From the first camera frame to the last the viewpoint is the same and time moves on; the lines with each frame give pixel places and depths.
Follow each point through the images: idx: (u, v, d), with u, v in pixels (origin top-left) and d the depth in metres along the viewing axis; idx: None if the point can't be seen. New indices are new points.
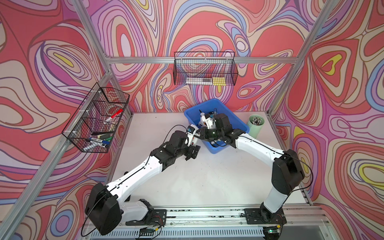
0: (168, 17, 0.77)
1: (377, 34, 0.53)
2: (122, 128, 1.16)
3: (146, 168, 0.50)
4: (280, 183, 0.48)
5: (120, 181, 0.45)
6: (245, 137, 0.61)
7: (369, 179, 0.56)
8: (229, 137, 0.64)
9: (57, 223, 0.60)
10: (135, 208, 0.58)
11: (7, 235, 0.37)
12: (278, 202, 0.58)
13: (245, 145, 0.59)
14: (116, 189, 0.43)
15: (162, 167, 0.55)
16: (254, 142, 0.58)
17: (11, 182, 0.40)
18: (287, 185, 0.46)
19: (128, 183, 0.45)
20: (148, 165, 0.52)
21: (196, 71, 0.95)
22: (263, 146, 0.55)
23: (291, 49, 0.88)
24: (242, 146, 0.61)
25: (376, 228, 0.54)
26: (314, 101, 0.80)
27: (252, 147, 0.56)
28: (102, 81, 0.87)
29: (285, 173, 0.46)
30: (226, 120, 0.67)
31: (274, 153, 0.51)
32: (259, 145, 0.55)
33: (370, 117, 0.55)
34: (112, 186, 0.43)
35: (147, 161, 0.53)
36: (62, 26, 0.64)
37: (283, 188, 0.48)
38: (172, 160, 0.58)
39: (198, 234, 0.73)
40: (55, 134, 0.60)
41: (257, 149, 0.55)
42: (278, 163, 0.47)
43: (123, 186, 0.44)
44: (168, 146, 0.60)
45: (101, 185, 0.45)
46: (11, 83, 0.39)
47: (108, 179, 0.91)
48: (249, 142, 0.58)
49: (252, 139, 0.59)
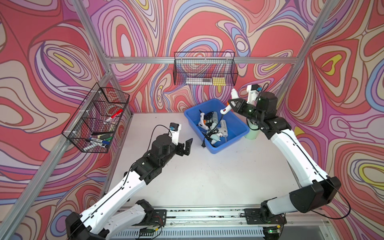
0: (168, 17, 0.77)
1: (377, 34, 0.53)
2: (122, 128, 1.16)
3: (124, 188, 0.45)
4: (301, 201, 0.44)
5: (95, 207, 0.42)
6: (289, 135, 0.49)
7: (370, 179, 0.56)
8: (268, 124, 0.52)
9: (57, 224, 0.60)
10: (128, 217, 0.56)
11: (7, 235, 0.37)
12: (283, 210, 0.57)
13: (283, 146, 0.49)
14: (89, 218, 0.40)
15: (144, 183, 0.49)
16: (298, 148, 0.47)
17: (12, 182, 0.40)
18: (309, 207, 0.42)
19: (104, 209, 0.42)
20: (127, 183, 0.46)
21: (196, 71, 0.95)
22: (306, 158, 0.45)
23: (291, 49, 0.88)
24: (278, 144, 0.51)
25: (376, 228, 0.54)
26: (314, 101, 0.80)
27: (292, 152, 0.47)
28: (102, 81, 0.87)
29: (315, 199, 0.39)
30: (273, 104, 0.53)
31: (316, 174, 0.42)
32: (301, 155, 0.45)
33: (370, 117, 0.55)
34: (85, 215, 0.40)
35: (127, 178, 0.48)
36: (62, 26, 0.64)
37: (302, 207, 0.45)
38: (156, 172, 0.52)
39: (198, 234, 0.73)
40: (55, 134, 0.60)
41: (296, 158, 0.46)
42: (314, 186, 0.41)
43: (98, 214, 0.41)
44: (151, 156, 0.54)
45: (74, 214, 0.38)
46: (11, 83, 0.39)
47: (108, 179, 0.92)
48: (293, 146, 0.47)
49: (297, 144, 0.48)
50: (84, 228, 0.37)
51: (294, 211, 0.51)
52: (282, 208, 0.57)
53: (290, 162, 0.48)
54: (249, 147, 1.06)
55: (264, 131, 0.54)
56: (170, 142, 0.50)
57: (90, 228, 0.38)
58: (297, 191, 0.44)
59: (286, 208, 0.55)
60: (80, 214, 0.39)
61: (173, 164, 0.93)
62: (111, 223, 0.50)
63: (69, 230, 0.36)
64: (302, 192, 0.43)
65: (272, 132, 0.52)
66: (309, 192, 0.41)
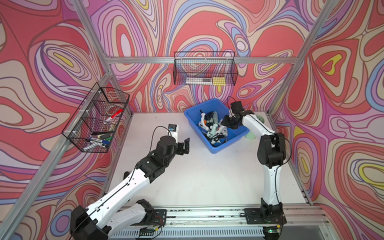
0: (168, 17, 0.77)
1: (377, 34, 0.53)
2: (122, 128, 1.16)
3: (130, 184, 0.47)
4: (261, 156, 0.62)
5: (101, 201, 0.43)
6: (251, 115, 0.74)
7: (370, 179, 0.56)
8: (239, 114, 0.78)
9: (57, 223, 0.60)
10: (128, 216, 0.56)
11: (7, 234, 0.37)
12: (269, 191, 0.65)
13: (248, 122, 0.72)
14: (95, 212, 0.41)
15: (148, 181, 0.51)
16: (257, 121, 0.69)
17: (11, 182, 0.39)
18: (266, 158, 0.59)
19: (110, 203, 0.43)
20: (133, 180, 0.48)
21: (196, 70, 0.95)
22: (262, 125, 0.66)
23: (291, 49, 0.88)
24: (246, 124, 0.74)
25: (376, 229, 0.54)
26: (314, 101, 0.80)
27: (252, 123, 0.69)
28: (102, 81, 0.87)
29: (266, 146, 0.58)
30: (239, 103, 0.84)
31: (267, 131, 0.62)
32: (259, 125, 0.67)
33: (370, 117, 0.55)
34: (92, 209, 0.41)
35: (132, 175, 0.49)
36: (62, 26, 0.63)
37: (263, 161, 0.61)
38: (160, 171, 0.54)
39: (198, 234, 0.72)
40: (55, 134, 0.60)
41: (255, 127, 0.67)
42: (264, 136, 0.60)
43: (104, 208, 0.42)
44: (155, 156, 0.56)
45: (81, 207, 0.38)
46: (11, 82, 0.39)
47: (108, 179, 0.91)
48: (253, 120, 0.70)
49: (256, 119, 0.70)
50: (89, 222, 0.44)
51: (276, 184, 0.63)
52: (269, 190, 0.64)
53: (254, 132, 0.69)
54: (249, 147, 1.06)
55: (237, 119, 0.79)
56: (174, 142, 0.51)
57: (96, 221, 0.39)
58: (259, 149, 0.62)
59: (273, 187, 0.63)
60: (86, 207, 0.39)
61: (173, 164, 0.93)
62: (113, 220, 0.50)
63: (74, 224, 0.39)
64: (260, 147, 0.61)
65: (242, 117, 0.76)
66: (263, 144, 0.59)
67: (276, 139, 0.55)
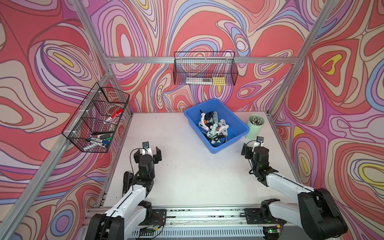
0: (168, 17, 0.77)
1: (376, 34, 0.53)
2: (122, 128, 1.16)
3: (135, 192, 0.57)
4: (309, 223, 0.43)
5: (116, 206, 0.49)
6: (276, 174, 0.63)
7: (369, 179, 0.56)
8: (262, 175, 0.66)
9: (57, 224, 0.60)
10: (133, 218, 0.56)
11: (7, 235, 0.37)
12: (286, 218, 0.56)
13: (275, 181, 0.59)
14: (115, 212, 0.46)
15: (146, 193, 0.63)
16: (284, 178, 0.58)
17: (12, 182, 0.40)
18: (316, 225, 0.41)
19: (125, 204, 0.50)
20: (136, 189, 0.59)
21: (196, 70, 0.95)
22: (292, 182, 0.54)
23: (291, 49, 0.88)
24: (272, 183, 0.61)
25: (376, 228, 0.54)
26: (314, 101, 0.80)
27: (280, 182, 0.57)
28: (102, 81, 0.87)
29: (312, 210, 0.42)
30: (265, 158, 0.67)
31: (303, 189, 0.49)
32: (288, 181, 0.55)
33: (370, 117, 0.55)
34: (111, 211, 0.46)
35: (132, 188, 0.59)
36: (62, 26, 0.63)
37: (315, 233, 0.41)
38: (151, 183, 0.65)
39: (198, 234, 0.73)
40: (55, 134, 0.60)
41: (285, 185, 0.54)
42: (304, 196, 0.44)
43: (121, 208, 0.48)
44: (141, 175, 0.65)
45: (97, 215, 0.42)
46: (12, 83, 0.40)
47: (108, 179, 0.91)
48: (279, 178, 0.59)
49: (283, 177, 0.59)
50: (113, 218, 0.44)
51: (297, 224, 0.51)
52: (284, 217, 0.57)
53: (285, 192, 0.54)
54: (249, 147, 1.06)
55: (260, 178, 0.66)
56: (151, 157, 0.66)
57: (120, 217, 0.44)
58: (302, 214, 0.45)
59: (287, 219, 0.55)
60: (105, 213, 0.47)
61: (173, 164, 0.93)
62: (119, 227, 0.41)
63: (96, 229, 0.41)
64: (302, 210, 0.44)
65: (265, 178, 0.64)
66: (304, 205, 0.43)
67: (320, 199, 0.47)
